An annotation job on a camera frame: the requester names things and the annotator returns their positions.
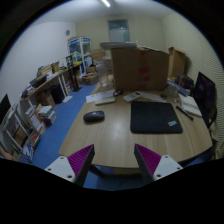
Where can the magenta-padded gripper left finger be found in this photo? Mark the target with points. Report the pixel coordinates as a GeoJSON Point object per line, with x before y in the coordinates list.
{"type": "Point", "coordinates": [60, 166]}

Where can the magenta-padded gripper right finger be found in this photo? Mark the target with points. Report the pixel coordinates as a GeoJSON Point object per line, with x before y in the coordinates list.
{"type": "Point", "coordinates": [166, 165]}

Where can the black computer mouse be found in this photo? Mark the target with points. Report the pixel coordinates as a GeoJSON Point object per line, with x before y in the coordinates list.
{"type": "Point", "coordinates": [93, 116]}

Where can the black mouse pad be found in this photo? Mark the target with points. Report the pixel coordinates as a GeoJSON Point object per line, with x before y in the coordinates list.
{"type": "Point", "coordinates": [155, 117]}

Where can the white bookshelf unit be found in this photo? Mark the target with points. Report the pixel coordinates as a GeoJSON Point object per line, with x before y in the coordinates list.
{"type": "Point", "coordinates": [20, 131]}

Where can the black pen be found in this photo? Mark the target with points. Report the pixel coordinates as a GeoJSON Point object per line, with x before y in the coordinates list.
{"type": "Point", "coordinates": [184, 113]}

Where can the person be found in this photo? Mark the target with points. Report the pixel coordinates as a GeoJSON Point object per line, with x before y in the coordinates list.
{"type": "Point", "coordinates": [4, 154]}

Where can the open white notebook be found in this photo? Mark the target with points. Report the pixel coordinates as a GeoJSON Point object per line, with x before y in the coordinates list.
{"type": "Point", "coordinates": [190, 106]}

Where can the black office chair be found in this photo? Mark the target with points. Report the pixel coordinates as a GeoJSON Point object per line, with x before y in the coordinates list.
{"type": "Point", "coordinates": [212, 120]}

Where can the small black clip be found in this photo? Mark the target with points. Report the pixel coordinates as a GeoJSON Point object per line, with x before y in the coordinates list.
{"type": "Point", "coordinates": [163, 97]}

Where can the black bin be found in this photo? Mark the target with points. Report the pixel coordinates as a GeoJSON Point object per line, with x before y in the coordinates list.
{"type": "Point", "coordinates": [57, 94]}

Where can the clear plastic cup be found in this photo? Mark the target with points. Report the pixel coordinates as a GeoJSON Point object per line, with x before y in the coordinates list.
{"type": "Point", "coordinates": [172, 90]}

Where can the flat blue box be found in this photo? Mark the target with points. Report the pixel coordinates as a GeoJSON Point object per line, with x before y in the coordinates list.
{"type": "Point", "coordinates": [181, 90]}

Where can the white paper with writing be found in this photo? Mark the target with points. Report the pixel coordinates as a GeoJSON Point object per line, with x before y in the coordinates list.
{"type": "Point", "coordinates": [96, 96]}

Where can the slim white remote control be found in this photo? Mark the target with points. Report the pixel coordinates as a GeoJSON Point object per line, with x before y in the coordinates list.
{"type": "Point", "coordinates": [105, 101]}

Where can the dark monitor screen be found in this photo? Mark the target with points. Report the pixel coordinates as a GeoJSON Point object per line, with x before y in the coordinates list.
{"type": "Point", "coordinates": [204, 93]}

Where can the black flat monitor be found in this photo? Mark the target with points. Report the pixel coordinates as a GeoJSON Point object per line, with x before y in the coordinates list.
{"type": "Point", "coordinates": [4, 107]}

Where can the black bag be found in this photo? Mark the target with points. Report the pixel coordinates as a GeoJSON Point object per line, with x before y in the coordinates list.
{"type": "Point", "coordinates": [185, 81]}

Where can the black floor stand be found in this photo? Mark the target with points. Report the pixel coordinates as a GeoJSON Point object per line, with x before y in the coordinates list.
{"type": "Point", "coordinates": [75, 76]}

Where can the clear plastic jar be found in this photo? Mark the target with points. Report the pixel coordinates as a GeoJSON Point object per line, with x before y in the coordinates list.
{"type": "Point", "coordinates": [102, 75]}

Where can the tall open cardboard box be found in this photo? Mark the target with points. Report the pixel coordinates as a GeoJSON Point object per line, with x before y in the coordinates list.
{"type": "Point", "coordinates": [177, 63]}

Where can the large brown cardboard box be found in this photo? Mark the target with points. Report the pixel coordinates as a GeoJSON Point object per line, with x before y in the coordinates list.
{"type": "Point", "coordinates": [133, 68]}

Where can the stacked cardboard boxes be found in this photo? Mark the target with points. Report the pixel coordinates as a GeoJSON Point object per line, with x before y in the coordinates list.
{"type": "Point", "coordinates": [98, 56]}

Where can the glass-door display cabinet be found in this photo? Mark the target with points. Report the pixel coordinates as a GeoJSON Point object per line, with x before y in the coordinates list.
{"type": "Point", "coordinates": [80, 50]}

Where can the grey flat board stack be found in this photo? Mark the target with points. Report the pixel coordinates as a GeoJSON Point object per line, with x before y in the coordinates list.
{"type": "Point", "coordinates": [118, 45]}

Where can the window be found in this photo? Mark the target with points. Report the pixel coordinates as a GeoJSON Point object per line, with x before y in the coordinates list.
{"type": "Point", "coordinates": [118, 30]}

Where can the ceiling light tube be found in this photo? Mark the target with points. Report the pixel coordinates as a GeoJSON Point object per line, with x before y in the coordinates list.
{"type": "Point", "coordinates": [105, 3]}

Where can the wooden wall desk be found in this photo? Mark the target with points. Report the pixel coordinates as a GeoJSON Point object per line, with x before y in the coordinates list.
{"type": "Point", "coordinates": [46, 81]}

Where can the round wall clock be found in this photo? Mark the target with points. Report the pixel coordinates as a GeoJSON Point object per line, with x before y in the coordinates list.
{"type": "Point", "coordinates": [68, 32]}

